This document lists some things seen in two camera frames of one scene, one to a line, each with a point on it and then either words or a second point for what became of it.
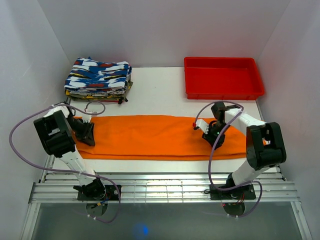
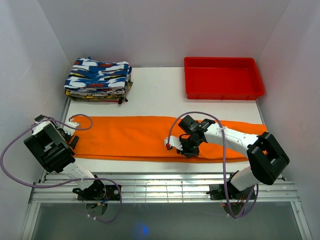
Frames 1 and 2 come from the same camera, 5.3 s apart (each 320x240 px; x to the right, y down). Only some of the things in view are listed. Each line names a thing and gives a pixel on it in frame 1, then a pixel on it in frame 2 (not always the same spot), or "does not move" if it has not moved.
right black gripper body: x=214 y=131 to x=190 y=146
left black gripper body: x=80 y=128 to x=66 y=136
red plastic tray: x=222 y=78 does not move
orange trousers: x=159 y=137 does not move
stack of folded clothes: x=101 y=87 does not move
